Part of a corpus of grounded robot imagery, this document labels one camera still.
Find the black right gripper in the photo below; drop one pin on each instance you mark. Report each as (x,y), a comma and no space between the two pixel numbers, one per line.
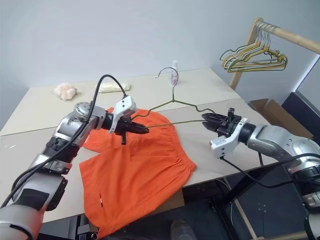
(226,127)

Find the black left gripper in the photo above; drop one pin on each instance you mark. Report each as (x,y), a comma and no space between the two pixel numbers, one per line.
(122,126)

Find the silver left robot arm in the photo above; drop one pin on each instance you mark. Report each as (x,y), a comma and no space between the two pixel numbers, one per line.
(67,127)

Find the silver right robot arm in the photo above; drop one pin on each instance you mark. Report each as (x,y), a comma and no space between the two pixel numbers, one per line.
(275,142)

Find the orange shorts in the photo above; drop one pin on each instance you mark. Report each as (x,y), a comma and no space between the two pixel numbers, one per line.
(135,170)

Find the cream folded cloth packet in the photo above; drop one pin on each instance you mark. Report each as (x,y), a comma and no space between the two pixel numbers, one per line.
(113,87)

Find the small clear plastic bottle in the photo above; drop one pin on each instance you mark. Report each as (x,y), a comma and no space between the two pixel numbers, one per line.
(174,73)

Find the brown cardboard box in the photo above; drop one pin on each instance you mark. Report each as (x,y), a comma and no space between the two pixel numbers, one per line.
(277,115)

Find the cardboard sheet under table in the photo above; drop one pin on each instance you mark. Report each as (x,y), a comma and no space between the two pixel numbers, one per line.
(172,202)

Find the peach fluffy cloth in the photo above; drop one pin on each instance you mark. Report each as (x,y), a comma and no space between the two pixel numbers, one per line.
(65,91)

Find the black cabinet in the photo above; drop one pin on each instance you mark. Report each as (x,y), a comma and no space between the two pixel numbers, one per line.
(307,112)

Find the wooden table brace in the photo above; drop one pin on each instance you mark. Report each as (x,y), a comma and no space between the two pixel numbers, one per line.
(246,220)

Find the dark rounded shape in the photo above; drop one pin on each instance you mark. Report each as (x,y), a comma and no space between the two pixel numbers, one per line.
(183,228)

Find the wooden clothes rack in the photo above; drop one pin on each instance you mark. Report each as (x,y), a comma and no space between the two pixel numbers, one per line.
(295,38)

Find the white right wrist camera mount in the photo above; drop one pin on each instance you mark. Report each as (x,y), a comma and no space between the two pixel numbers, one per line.
(225,145)

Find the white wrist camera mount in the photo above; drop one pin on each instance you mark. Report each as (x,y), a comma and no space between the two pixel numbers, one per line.
(123,103)
(225,145)

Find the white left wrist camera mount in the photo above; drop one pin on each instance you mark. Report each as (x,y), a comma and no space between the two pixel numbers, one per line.
(123,103)

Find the black table frame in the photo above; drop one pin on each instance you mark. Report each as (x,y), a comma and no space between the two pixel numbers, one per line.
(265,215)

